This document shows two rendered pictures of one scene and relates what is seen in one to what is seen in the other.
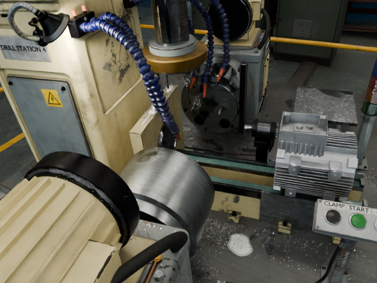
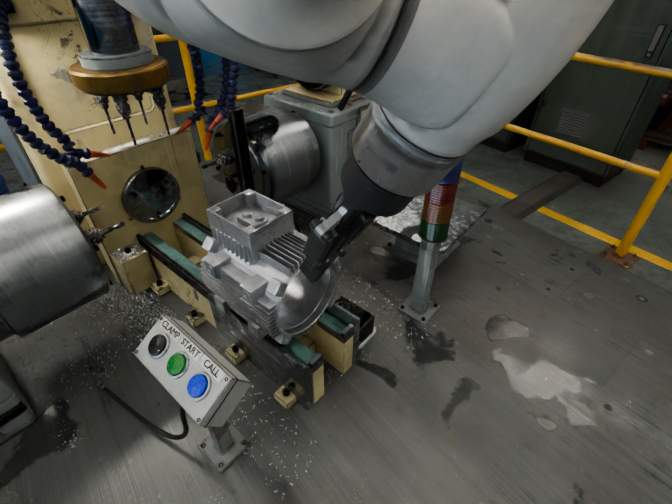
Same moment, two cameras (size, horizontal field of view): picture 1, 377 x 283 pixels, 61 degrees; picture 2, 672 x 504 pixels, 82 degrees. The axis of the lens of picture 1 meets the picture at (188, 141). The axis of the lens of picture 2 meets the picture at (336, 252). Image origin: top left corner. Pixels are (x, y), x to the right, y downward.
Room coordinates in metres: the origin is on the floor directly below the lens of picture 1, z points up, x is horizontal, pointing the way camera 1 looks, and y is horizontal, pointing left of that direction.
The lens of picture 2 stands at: (0.20, -0.66, 1.51)
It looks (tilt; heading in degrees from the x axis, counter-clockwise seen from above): 38 degrees down; 19
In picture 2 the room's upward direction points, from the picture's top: straight up
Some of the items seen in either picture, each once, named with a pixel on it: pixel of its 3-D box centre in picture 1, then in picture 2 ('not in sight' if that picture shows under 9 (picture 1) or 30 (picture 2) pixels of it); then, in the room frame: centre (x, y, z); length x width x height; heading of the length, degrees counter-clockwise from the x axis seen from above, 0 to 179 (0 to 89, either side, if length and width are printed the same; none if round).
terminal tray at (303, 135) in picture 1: (302, 133); (252, 225); (0.71, -0.32, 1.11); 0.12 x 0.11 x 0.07; 69
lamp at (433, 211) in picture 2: (376, 93); (438, 207); (0.91, -0.63, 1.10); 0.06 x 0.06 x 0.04
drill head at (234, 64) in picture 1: (219, 91); (274, 155); (1.14, -0.14, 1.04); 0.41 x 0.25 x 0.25; 158
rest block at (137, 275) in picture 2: not in sight; (135, 267); (0.75, 0.09, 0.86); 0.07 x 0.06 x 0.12; 158
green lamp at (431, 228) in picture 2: (372, 105); (434, 225); (0.91, -0.63, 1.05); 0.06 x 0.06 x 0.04
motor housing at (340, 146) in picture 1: (312, 161); (271, 273); (0.70, -0.35, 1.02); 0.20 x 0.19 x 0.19; 69
